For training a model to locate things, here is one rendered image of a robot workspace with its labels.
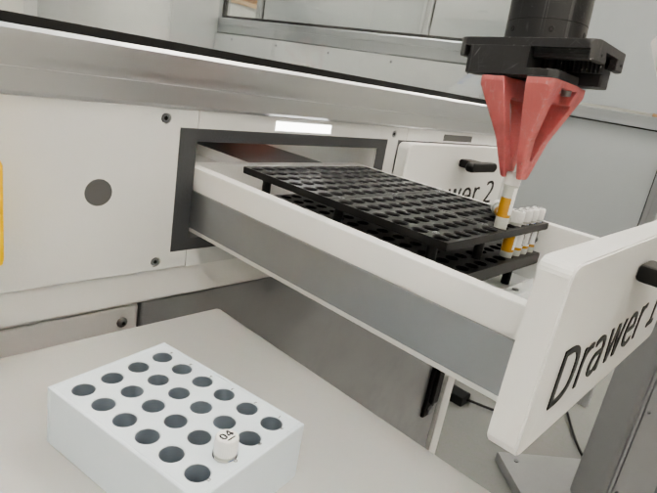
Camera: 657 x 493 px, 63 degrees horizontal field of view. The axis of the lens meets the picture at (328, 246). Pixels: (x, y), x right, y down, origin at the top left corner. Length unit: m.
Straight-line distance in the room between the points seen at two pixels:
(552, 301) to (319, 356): 0.51
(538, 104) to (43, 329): 0.42
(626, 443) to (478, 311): 1.25
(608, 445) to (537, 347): 1.31
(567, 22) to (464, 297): 0.21
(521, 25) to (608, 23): 1.72
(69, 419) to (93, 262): 0.17
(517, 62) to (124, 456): 0.35
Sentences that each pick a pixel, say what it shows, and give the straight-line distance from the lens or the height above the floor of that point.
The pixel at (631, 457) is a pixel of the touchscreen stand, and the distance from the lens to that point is 1.59.
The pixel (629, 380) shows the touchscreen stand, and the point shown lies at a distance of 1.52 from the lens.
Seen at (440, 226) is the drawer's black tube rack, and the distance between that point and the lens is 0.42.
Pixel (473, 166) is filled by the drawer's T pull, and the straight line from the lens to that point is 0.78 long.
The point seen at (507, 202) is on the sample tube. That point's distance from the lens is 0.45.
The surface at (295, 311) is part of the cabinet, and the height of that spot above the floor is 0.71.
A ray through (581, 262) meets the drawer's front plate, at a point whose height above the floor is 0.93.
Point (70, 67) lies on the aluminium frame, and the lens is 0.45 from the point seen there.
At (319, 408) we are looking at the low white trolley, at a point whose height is 0.76.
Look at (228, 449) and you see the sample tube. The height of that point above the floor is 0.81.
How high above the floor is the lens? 0.99
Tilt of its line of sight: 17 degrees down
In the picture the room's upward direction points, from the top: 10 degrees clockwise
